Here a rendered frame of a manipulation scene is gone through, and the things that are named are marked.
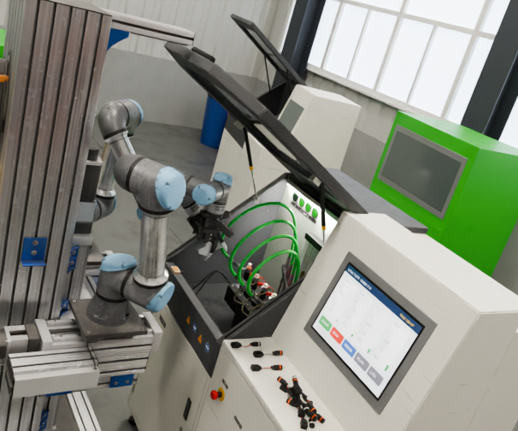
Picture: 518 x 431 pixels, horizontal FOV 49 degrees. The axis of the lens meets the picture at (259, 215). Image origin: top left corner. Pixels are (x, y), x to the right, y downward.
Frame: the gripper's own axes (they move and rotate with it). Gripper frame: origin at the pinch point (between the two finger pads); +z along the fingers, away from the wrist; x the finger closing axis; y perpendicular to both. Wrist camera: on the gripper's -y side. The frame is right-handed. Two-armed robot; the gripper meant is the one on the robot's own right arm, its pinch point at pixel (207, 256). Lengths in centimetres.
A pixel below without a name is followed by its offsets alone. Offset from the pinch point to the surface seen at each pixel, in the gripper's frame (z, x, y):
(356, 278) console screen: -18, 46, -35
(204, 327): 27.8, 8.0, -3.0
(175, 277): 26.1, -28.4, -3.1
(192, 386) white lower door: 55, 12, -3
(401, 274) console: -29, 62, -38
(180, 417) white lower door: 74, 9, -3
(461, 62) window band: -96, -284, -405
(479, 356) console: -18, 93, -48
